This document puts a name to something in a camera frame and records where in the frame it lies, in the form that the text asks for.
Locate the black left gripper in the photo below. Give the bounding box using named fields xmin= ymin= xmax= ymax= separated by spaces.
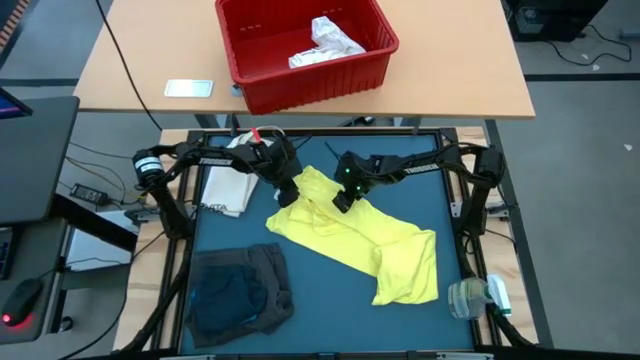
xmin=243 ymin=136 xmax=305 ymax=209

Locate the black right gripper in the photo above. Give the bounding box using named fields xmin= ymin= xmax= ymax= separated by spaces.
xmin=331 ymin=151 xmax=397 ymax=215

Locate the yellow garment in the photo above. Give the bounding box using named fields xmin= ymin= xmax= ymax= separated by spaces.
xmin=264 ymin=164 xmax=440 ymax=307

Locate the dark grey garment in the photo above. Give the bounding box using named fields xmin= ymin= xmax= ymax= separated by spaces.
xmin=185 ymin=242 xmax=295 ymax=350

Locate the navy blue garment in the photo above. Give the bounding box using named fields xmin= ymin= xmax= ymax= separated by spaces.
xmin=191 ymin=263 xmax=269 ymax=338

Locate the white canvas tote bag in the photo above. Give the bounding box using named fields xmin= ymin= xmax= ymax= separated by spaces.
xmin=200 ymin=126 xmax=286 ymax=219

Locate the red plastic basket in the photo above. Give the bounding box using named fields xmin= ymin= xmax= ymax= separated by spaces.
xmin=214 ymin=0 xmax=401 ymax=117

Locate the white crumpled garment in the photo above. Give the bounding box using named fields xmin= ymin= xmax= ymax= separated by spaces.
xmin=287 ymin=15 xmax=368 ymax=70

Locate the clear spray bottle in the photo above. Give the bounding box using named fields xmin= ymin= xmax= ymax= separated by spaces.
xmin=446 ymin=273 xmax=513 ymax=322

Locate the light wooden desk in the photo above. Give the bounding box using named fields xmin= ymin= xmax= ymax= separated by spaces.
xmin=72 ymin=0 xmax=537 ymax=121

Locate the black power adapter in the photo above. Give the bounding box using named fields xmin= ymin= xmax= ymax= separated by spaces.
xmin=69 ymin=182 xmax=109 ymax=207

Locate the white flat panel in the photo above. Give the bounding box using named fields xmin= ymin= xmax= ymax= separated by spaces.
xmin=63 ymin=209 xmax=141 ymax=274

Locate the dark grey laptop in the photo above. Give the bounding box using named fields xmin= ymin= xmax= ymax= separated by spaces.
xmin=0 ymin=86 xmax=82 ymax=225

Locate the black computer tower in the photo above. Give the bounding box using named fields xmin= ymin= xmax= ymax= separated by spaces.
xmin=501 ymin=0 xmax=609 ymax=43

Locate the black computer mouse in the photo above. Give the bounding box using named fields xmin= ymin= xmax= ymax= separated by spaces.
xmin=0 ymin=277 xmax=46 ymax=328

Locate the black keyboard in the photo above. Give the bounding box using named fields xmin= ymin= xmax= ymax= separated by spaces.
xmin=0 ymin=226 xmax=14 ymax=282

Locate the black aluminium table frame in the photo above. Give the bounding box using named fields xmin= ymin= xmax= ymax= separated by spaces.
xmin=112 ymin=126 xmax=554 ymax=360

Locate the long black cable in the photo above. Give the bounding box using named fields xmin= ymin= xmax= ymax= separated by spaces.
xmin=94 ymin=0 xmax=164 ymax=133

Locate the black floor cable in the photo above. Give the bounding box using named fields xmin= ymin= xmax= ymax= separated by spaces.
xmin=544 ymin=23 xmax=633 ymax=68

